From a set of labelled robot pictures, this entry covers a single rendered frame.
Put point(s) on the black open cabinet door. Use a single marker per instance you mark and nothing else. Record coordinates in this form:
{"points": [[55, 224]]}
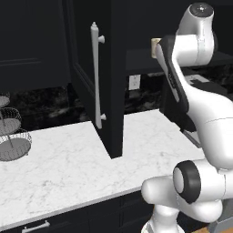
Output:
{"points": [[112, 75]]}

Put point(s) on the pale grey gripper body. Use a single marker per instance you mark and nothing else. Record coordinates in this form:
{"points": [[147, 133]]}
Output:
{"points": [[189, 79]]}

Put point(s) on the black open cabinet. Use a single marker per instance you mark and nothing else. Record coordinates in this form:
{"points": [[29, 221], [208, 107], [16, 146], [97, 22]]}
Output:
{"points": [[142, 62]]}

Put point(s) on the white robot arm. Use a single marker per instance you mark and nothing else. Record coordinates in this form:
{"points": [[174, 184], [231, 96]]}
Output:
{"points": [[212, 127]]}

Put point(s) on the black base cupboard front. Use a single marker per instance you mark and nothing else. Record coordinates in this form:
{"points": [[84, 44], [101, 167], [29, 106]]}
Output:
{"points": [[121, 212]]}

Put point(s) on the white wall socket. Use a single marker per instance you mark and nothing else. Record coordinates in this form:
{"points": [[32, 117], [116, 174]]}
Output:
{"points": [[134, 82]]}

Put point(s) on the black closed wall cabinet door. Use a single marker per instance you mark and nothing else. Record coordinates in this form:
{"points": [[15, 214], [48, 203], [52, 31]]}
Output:
{"points": [[30, 45]]}

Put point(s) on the black drawer front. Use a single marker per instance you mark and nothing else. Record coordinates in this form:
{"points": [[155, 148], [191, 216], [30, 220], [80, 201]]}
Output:
{"points": [[69, 220]]}

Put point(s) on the beige glass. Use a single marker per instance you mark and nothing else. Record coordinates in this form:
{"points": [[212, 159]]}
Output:
{"points": [[154, 48]]}

